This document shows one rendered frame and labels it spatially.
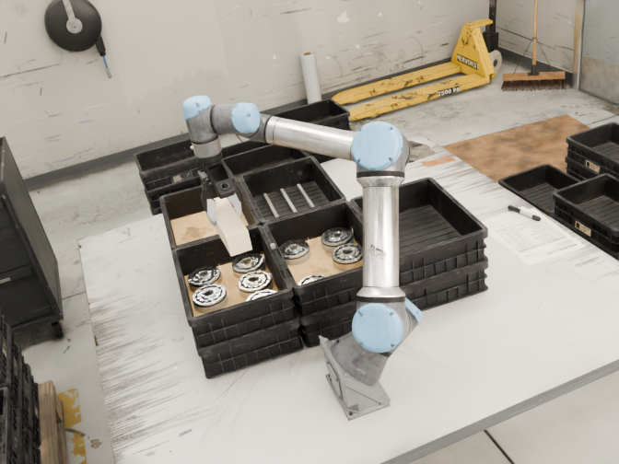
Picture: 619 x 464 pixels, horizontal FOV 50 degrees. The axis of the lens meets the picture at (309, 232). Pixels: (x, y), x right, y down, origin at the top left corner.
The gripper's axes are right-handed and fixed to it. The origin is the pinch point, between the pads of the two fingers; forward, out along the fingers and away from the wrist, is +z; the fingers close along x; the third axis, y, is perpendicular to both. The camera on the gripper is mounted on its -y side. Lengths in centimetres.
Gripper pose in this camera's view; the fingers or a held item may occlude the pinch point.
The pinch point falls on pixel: (227, 219)
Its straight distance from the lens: 190.4
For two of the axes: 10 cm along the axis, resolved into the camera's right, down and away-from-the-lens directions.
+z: 1.5, 8.4, 5.1
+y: -3.6, -4.4, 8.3
